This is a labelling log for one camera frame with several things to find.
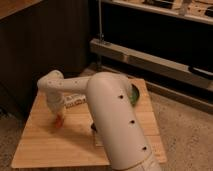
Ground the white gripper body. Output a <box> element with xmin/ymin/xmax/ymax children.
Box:
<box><xmin>46</xmin><ymin>95</ymin><xmax>64</xmax><ymax>117</ymax></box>

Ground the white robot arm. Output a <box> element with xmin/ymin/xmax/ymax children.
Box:
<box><xmin>37</xmin><ymin>70</ymin><xmax>162</xmax><ymax>171</ymax></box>

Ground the white patterned packet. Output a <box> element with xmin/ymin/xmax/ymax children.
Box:
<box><xmin>64</xmin><ymin>94</ymin><xmax>86</xmax><ymax>108</ymax></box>

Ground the black rectangular block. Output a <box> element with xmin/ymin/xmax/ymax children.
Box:
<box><xmin>91</xmin><ymin>123</ymin><xmax>97</xmax><ymax>132</ymax></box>

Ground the green bowl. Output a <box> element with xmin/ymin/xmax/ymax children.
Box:
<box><xmin>130</xmin><ymin>85</ymin><xmax>140</xmax><ymax>106</ymax></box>

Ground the metal vertical pole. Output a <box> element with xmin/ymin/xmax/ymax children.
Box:
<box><xmin>98</xmin><ymin>0</ymin><xmax>104</xmax><ymax>42</ymax></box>

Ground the upper wooden shelf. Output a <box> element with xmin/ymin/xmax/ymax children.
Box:
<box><xmin>102</xmin><ymin>0</ymin><xmax>213</xmax><ymax>26</ymax></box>

